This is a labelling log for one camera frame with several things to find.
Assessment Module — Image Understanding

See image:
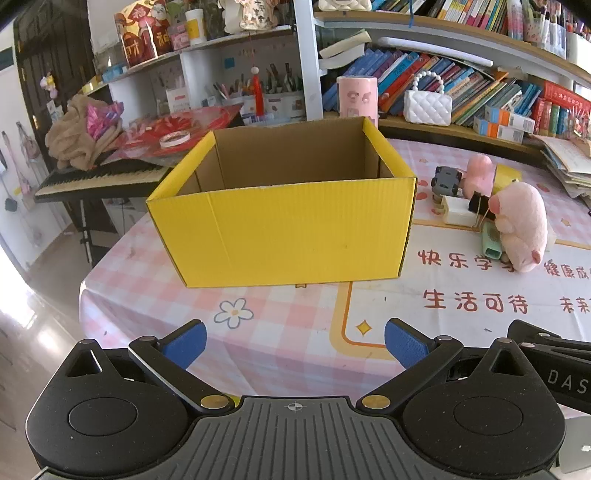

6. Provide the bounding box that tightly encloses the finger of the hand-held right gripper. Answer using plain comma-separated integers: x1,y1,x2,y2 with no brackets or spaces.
518,342,555,358
507,319,591,348

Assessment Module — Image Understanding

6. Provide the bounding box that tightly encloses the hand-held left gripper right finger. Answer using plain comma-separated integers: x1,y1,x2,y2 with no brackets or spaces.
356,318,529,415

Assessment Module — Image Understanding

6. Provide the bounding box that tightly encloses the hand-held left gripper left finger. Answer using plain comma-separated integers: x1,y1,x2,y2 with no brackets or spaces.
65,319,235,416

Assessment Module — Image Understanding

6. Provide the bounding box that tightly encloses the pink pig plush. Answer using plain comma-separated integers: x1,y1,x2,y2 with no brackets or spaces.
488,181,548,274

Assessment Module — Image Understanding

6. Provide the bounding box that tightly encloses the white charger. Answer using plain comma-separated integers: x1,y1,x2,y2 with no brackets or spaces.
441,194,476,227

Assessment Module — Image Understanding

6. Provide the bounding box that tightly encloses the black binder clip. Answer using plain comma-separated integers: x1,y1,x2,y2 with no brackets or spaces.
468,193,492,217

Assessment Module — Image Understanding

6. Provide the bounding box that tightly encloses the yellow cardboard box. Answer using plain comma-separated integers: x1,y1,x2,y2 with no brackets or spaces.
146,116,419,289

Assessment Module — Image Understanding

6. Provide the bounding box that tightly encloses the grey toy car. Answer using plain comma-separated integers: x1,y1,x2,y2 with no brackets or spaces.
431,166,464,195

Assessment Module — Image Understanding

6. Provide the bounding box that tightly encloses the pink duck plush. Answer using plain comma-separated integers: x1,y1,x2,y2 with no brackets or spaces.
463,154,497,197

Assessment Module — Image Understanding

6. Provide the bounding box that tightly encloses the grey flat device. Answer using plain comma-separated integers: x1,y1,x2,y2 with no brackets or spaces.
561,418,591,472

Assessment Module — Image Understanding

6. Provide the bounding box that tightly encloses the pink checked printed tablecloth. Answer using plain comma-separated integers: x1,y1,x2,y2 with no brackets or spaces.
78,134,591,416

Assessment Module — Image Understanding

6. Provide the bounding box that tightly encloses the black keyboard stand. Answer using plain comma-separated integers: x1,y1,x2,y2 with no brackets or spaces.
78,198,122,266

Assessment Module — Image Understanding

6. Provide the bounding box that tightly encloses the stack of open books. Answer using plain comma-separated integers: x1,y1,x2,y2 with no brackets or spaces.
538,134,591,199

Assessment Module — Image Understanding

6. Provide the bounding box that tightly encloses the black electronic keyboard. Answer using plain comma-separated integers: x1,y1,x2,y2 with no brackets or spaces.
34,157,174,204

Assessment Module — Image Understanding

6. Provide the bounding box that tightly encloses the tape roll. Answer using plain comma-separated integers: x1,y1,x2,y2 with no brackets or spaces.
159,130,192,148

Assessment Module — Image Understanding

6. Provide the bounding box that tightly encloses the colourful paper flower card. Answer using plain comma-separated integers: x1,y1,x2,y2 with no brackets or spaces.
573,104,591,139

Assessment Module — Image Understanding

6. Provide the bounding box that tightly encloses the red paper decoration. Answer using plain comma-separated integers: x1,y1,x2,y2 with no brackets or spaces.
115,104,243,160

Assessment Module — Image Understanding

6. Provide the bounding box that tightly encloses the white quilted handbag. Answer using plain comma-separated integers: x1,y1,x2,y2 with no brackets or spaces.
404,69,453,126

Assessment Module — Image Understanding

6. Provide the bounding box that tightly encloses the pink shiny wrapping paper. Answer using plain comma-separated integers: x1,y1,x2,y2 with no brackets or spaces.
85,102,125,141

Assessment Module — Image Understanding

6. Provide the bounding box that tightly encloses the beige cloth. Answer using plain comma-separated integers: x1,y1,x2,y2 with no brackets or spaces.
45,95,123,171

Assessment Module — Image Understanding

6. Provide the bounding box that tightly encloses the red thick dictionary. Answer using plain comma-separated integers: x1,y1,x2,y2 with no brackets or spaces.
542,80,591,110

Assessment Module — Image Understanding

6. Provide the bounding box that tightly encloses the pink printed tin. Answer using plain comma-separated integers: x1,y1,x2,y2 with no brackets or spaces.
336,75,379,130

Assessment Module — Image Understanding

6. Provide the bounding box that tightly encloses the red tassel ornament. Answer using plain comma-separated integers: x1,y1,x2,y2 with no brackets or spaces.
249,67,266,118

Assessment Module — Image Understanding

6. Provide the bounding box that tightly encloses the white desk organizer with pens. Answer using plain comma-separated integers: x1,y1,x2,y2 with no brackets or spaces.
203,62,305,125

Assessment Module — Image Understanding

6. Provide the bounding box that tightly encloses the row of colourful books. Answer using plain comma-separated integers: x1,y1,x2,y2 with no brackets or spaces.
323,46,543,127

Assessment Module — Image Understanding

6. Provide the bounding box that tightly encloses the white storage tub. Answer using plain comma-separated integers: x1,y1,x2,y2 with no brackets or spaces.
566,32,591,65

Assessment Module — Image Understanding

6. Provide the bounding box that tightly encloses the white bookshelf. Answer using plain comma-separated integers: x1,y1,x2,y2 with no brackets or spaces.
92,0,591,162

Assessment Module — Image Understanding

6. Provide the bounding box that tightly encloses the cream-paged thick book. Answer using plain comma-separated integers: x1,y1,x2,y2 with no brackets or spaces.
318,30,370,70

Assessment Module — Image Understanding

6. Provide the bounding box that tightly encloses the white flat board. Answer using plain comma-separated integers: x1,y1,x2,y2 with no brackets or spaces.
383,36,481,51

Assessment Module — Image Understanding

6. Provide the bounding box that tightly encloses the red couple figure decoration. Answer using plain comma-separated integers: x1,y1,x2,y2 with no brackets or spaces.
115,2,171,68

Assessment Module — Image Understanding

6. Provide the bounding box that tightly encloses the row of marker pens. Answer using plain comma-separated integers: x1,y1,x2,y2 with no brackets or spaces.
508,0,568,56

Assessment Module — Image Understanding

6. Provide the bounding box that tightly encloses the white cup yellow label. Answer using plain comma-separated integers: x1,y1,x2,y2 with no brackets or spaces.
185,8,206,45

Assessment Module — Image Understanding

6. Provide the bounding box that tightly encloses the dark wooden door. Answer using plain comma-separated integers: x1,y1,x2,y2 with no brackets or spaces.
14,0,100,155

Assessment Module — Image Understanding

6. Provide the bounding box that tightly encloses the row of slim bright books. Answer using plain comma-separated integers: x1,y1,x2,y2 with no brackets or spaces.
374,0,509,33

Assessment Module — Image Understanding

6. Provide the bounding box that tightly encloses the paper doll decoration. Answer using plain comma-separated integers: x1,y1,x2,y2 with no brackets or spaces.
224,0,269,33

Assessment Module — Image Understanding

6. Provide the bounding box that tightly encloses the cream quilted handbag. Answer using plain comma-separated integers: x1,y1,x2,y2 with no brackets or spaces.
318,0,370,12

